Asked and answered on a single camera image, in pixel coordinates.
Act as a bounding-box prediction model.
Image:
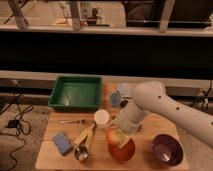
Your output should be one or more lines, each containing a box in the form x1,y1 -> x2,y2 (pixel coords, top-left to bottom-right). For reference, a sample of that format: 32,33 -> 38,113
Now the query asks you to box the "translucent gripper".
113,124 -> 139,148

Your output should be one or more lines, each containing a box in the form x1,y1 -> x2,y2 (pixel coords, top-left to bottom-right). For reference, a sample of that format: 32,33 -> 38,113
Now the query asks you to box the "yellow red apple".
106,128 -> 122,146

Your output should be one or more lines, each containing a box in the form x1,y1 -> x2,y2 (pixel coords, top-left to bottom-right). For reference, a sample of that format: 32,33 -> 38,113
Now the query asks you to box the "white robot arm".
114,81 -> 213,148

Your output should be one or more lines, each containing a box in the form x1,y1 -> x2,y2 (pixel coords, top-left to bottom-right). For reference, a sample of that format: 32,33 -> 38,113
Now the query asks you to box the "white paper cup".
94,109 -> 109,128

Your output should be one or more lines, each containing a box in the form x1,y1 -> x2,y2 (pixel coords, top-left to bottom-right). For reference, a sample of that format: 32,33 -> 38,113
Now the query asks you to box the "metal measuring cup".
74,123 -> 96,162

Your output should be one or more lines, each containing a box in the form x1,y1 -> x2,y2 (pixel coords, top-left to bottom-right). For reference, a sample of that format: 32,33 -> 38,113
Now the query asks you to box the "red bowl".
108,139 -> 135,162

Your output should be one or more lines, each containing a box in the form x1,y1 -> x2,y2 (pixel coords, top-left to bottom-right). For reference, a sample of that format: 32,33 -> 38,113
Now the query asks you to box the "black remote control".
120,100 -> 128,108

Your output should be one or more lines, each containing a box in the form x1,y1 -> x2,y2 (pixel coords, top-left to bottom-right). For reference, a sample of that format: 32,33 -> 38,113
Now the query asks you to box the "clear plastic bag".
117,83 -> 132,98

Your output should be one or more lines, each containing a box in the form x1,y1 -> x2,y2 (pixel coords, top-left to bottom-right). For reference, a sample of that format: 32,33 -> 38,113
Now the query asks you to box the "purple bowl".
152,134 -> 184,167

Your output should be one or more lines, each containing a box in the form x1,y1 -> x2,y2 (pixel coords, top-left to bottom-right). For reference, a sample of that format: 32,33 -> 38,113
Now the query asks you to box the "green plastic tray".
48,76 -> 102,111

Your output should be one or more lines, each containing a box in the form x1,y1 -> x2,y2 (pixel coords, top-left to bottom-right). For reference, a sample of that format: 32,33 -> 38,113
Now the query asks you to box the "blue sponge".
53,132 -> 73,155

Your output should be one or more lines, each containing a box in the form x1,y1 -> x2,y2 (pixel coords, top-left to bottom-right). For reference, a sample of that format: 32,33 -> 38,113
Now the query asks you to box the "black power adapter with cables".
0,93 -> 34,171

